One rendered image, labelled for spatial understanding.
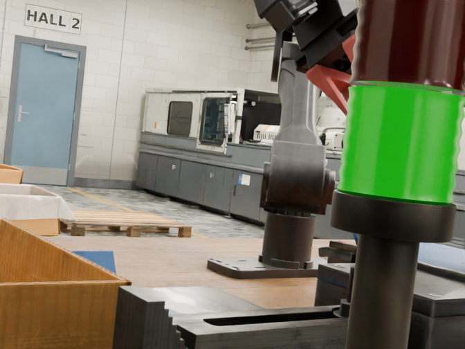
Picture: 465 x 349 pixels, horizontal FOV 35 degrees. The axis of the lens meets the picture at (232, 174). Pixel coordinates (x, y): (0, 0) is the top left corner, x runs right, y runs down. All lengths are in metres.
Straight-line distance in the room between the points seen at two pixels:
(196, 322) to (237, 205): 8.91
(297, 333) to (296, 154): 0.55
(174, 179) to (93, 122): 1.81
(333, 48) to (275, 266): 0.28
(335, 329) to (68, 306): 0.16
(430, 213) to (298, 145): 0.69
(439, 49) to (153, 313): 0.17
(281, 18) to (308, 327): 0.45
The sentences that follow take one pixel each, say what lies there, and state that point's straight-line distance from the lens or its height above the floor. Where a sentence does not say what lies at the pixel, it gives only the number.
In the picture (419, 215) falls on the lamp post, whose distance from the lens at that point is 0.23.
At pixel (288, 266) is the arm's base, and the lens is 0.91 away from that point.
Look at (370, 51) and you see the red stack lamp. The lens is 0.24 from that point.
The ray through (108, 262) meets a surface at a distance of 0.67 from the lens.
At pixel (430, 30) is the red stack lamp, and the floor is 1.10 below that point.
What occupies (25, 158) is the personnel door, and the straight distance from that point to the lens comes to 11.57.
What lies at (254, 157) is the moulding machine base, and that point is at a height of 0.83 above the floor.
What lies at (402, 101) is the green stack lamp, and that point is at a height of 1.08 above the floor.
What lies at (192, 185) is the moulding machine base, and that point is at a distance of 10.33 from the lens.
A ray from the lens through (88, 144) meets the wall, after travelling 11.87.
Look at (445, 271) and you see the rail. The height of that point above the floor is 0.99.
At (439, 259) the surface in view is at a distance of 0.56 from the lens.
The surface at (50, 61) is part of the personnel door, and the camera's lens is 11.65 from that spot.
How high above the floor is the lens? 1.06
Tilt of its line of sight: 3 degrees down
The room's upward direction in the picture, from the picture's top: 6 degrees clockwise
